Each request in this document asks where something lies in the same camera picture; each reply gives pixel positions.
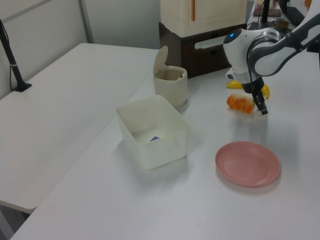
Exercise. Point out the black keyboard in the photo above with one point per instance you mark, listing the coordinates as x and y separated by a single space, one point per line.
296 15

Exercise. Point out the purple card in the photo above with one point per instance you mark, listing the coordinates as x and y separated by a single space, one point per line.
155 139

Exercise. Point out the cream toy cabinet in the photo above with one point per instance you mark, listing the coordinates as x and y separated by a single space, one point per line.
197 15

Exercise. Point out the white plastic storage box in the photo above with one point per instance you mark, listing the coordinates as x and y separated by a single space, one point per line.
152 131

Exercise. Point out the small orange object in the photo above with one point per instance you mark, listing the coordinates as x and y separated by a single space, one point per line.
308 2

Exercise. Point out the black table clamp mount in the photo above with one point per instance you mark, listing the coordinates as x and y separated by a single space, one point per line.
313 47

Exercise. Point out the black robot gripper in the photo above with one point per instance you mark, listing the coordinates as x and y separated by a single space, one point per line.
251 86

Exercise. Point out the black upright stand post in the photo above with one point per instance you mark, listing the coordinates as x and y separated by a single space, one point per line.
265 11

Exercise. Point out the black camera stand pole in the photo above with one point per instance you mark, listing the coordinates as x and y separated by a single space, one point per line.
10 57

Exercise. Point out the small brown object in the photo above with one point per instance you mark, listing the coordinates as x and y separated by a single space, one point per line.
281 23

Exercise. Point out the beige trash can with lid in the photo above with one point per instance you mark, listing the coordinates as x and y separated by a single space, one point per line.
170 85

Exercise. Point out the dark brown crate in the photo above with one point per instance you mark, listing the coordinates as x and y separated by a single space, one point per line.
200 55

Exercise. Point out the pink plate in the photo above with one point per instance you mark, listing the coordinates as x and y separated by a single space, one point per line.
247 167

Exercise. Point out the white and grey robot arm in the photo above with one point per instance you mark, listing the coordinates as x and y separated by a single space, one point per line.
272 52

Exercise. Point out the peeled orange fruit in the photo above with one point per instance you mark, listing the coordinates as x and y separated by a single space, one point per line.
240 103

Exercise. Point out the yellow banana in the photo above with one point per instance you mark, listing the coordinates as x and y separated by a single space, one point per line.
266 91

